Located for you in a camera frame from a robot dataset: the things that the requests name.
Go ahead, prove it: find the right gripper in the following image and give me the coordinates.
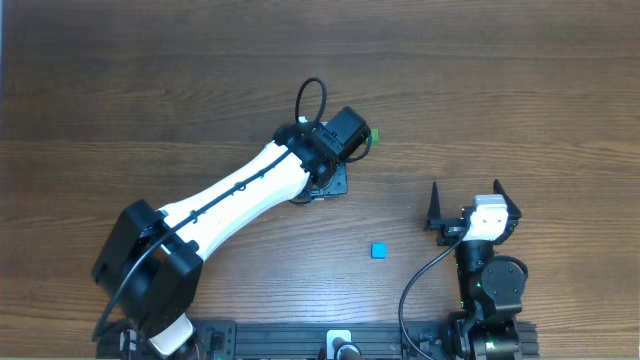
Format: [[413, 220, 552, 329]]
[[424, 178, 523, 247]]

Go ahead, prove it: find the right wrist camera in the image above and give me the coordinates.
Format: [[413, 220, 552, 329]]
[[466, 194, 510, 243]]

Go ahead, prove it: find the black cable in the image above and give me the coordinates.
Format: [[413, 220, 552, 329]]
[[91, 77, 374, 342], [397, 224, 474, 360]]

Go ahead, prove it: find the mounting rail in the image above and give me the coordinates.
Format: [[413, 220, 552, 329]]
[[94, 319, 541, 360]]

